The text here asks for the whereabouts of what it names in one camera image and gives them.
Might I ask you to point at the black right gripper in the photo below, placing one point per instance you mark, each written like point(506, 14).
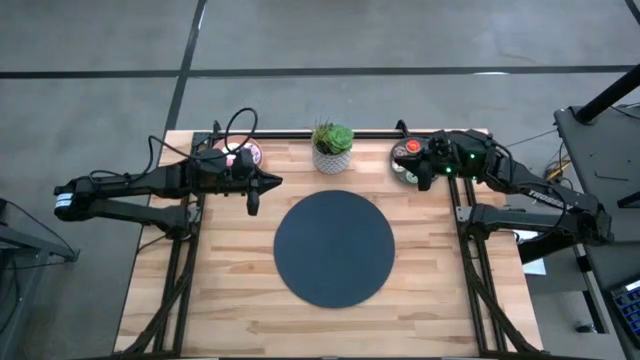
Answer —
point(450, 155)

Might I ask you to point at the small red sprinkled donut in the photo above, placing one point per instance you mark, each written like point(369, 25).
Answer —
point(413, 146)

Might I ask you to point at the pink plate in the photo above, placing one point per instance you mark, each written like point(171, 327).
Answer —
point(220, 142)

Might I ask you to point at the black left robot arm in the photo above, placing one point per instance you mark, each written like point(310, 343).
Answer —
point(130, 187)

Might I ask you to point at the black diagonal beam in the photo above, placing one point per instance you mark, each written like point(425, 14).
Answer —
point(545, 247)

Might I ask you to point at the black aluminium rig frame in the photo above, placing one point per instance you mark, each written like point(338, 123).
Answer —
point(280, 135)

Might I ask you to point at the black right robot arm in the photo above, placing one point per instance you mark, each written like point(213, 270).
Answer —
point(530, 195)

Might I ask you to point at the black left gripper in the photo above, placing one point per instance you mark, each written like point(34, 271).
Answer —
point(225, 175)

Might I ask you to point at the round dark woven placemat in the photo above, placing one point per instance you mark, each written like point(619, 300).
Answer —
point(335, 250)

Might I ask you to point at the grey desk top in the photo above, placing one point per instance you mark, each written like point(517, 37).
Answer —
point(600, 165)

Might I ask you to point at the succulent in triangle-patterned pot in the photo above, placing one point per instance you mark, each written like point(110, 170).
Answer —
point(331, 162)

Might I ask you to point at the black post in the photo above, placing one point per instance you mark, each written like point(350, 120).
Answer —
point(610, 95)

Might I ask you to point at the white paper sheet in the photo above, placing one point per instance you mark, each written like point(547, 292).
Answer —
point(536, 267)

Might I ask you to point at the black keyboard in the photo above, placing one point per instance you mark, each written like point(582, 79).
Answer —
point(627, 310)

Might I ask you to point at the grey plate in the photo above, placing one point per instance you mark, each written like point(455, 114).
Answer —
point(435, 176)

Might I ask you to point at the black metal stand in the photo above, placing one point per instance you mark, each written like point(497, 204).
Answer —
point(71, 254)

